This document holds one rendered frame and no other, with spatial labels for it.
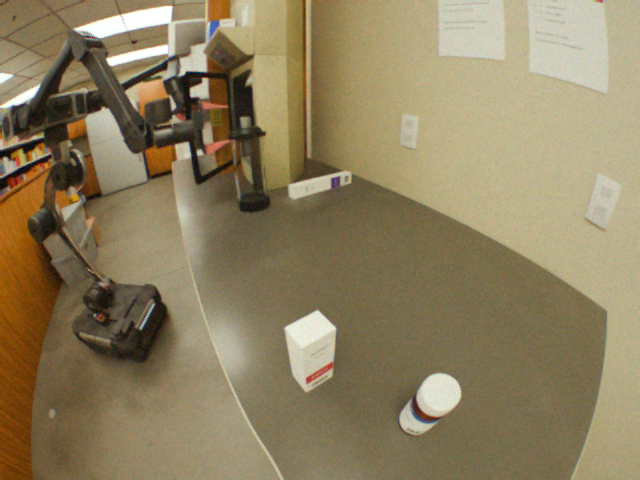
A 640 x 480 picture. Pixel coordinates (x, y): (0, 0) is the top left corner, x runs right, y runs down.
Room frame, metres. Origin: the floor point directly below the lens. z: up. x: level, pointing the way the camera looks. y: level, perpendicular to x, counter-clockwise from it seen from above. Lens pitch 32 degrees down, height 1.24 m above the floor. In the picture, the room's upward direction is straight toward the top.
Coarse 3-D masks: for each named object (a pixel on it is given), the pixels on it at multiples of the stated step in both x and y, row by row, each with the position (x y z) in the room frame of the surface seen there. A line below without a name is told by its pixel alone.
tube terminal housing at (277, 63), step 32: (256, 0) 0.81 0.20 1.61; (288, 0) 0.89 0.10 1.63; (256, 32) 0.81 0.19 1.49; (288, 32) 0.89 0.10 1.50; (256, 64) 0.81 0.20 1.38; (288, 64) 0.89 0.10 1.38; (256, 96) 0.81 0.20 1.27; (288, 96) 0.88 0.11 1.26; (288, 128) 0.88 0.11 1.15; (288, 160) 0.87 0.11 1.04
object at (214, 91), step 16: (192, 80) 0.81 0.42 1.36; (208, 80) 0.90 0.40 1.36; (224, 80) 1.02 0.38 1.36; (192, 96) 0.80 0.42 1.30; (208, 96) 0.90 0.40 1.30; (224, 96) 1.02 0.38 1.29; (208, 112) 0.89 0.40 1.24; (224, 112) 1.01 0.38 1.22; (208, 128) 0.88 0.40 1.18; (224, 128) 1.00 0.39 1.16; (192, 160) 0.76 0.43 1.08; (208, 160) 0.85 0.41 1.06; (224, 160) 0.97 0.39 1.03
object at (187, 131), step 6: (192, 114) 0.60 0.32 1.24; (192, 120) 0.61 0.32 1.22; (174, 126) 0.58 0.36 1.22; (180, 126) 0.58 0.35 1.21; (186, 126) 0.59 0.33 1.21; (192, 126) 0.60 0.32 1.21; (180, 132) 0.58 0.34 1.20; (186, 132) 0.58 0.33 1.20; (192, 132) 0.59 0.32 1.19; (198, 132) 0.60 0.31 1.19; (174, 138) 0.57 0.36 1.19; (180, 138) 0.58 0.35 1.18; (186, 138) 0.59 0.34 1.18; (192, 138) 0.60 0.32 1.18; (198, 138) 0.60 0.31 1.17; (198, 144) 0.60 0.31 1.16
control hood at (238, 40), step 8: (216, 32) 0.77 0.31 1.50; (224, 32) 0.76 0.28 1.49; (232, 32) 0.77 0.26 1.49; (240, 32) 0.79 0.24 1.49; (248, 32) 0.80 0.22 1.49; (216, 40) 0.83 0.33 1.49; (224, 40) 0.79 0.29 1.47; (232, 40) 0.77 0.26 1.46; (240, 40) 0.79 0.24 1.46; (248, 40) 0.80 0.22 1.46; (208, 48) 0.93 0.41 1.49; (224, 48) 0.85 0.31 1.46; (232, 48) 0.82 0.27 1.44; (240, 48) 0.79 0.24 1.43; (248, 48) 0.80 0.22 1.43; (208, 56) 1.02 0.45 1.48; (240, 56) 0.84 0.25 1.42; (248, 56) 0.83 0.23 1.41; (232, 64) 0.95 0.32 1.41
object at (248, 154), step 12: (240, 144) 0.65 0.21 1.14; (252, 144) 0.65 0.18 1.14; (240, 156) 0.65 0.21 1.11; (252, 156) 0.65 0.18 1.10; (264, 156) 0.69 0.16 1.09; (240, 168) 0.65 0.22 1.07; (252, 168) 0.65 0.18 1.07; (264, 168) 0.68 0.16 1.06; (240, 180) 0.65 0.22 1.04; (252, 180) 0.65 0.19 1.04; (264, 180) 0.68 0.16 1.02; (240, 192) 0.65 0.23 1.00; (252, 192) 0.65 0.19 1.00; (264, 192) 0.67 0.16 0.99
